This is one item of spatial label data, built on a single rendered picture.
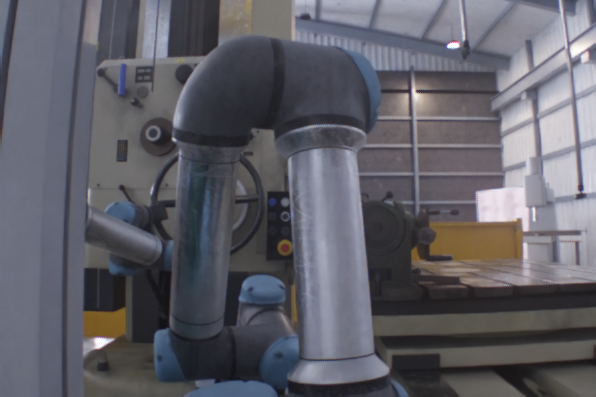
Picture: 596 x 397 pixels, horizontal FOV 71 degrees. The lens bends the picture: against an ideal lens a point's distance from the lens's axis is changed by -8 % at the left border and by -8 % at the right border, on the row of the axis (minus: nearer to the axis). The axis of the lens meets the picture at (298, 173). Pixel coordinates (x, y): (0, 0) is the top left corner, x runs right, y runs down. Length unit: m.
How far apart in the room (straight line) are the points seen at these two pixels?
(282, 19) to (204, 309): 2.12
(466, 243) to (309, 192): 3.83
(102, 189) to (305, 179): 1.39
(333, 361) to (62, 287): 0.28
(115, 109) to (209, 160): 1.35
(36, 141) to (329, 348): 0.34
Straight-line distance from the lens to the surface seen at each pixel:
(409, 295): 1.59
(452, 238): 4.26
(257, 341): 0.68
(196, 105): 0.53
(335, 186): 0.51
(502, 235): 4.43
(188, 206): 0.56
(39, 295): 0.33
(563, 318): 1.76
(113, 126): 1.86
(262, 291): 0.75
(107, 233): 0.99
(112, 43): 2.77
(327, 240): 0.50
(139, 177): 1.78
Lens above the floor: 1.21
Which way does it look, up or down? 7 degrees up
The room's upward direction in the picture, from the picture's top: straight up
